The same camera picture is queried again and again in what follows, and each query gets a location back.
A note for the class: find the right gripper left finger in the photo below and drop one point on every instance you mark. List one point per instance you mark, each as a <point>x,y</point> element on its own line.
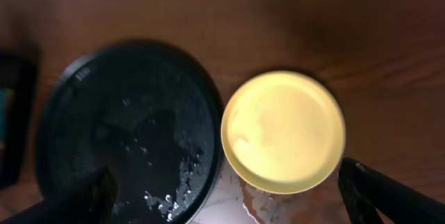
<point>89,200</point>

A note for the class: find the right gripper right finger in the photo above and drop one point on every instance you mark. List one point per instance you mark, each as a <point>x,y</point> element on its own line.
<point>366,193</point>

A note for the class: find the yellow plate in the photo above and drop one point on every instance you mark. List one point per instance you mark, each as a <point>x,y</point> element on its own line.
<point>283,132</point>

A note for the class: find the round black tray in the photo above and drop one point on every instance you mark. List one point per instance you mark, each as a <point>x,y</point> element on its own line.
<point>148,111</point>

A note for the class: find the dark rectangular tray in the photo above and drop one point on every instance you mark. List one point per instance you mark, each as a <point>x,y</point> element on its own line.
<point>18,82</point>

